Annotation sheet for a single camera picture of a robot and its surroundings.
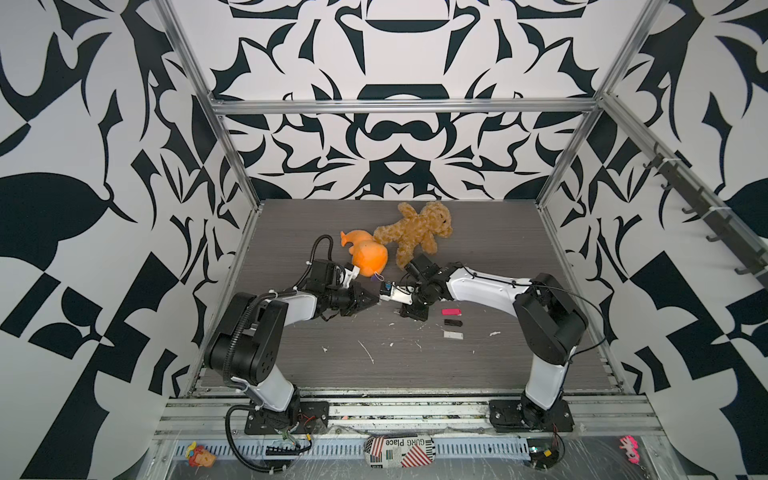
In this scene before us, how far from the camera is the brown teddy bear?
1015mm

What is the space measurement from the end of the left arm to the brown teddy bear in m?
0.20

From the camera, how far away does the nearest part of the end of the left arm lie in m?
0.81
